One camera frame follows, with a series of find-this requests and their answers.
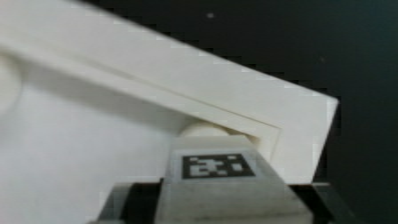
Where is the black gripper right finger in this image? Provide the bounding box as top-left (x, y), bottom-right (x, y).
top-left (290, 182), bottom-right (356, 224)

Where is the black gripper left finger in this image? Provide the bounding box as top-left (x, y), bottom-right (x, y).
top-left (87, 180), bottom-right (164, 224)

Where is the white table leg with tag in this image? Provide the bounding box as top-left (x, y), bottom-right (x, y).
top-left (155, 122), bottom-right (313, 224)

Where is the white square tabletop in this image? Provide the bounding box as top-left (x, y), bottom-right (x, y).
top-left (0, 0), bottom-right (338, 224)

